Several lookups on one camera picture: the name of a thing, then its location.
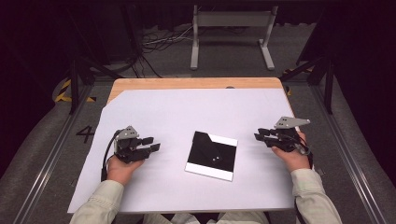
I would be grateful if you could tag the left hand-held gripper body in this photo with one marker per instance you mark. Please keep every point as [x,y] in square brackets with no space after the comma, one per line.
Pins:
[127,149]

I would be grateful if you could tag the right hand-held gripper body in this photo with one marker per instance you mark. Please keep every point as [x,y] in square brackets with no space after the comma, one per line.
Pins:
[285,138]

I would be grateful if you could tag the square black and silver plate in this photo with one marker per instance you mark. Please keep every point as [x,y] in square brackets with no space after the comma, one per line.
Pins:
[224,157]

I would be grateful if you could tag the black cloth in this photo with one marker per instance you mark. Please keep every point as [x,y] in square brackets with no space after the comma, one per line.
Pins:
[203,146]

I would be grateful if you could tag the person's left hand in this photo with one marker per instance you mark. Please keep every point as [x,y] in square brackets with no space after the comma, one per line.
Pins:
[120,171]

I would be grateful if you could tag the person's right hand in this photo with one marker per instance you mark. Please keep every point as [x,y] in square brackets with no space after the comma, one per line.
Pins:
[295,160]

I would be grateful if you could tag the yellow black hazard tape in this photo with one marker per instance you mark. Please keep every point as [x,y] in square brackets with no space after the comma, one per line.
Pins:
[289,91]
[63,91]

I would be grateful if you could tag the white table sheet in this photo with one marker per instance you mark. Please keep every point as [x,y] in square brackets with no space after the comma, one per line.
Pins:
[186,112]

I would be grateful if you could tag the wooden table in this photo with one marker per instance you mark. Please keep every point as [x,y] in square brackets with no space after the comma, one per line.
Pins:
[186,83]

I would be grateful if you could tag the black metal stand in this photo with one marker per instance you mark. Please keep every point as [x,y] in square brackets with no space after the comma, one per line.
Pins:
[74,84]
[328,84]

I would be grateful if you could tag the person's lap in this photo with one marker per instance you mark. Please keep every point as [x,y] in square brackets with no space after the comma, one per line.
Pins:
[243,218]

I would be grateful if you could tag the grey metal stand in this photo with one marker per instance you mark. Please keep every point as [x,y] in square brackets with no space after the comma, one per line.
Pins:
[232,19]

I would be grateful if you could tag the metal floor rail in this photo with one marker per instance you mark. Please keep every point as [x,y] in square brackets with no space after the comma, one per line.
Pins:
[351,161]
[46,161]

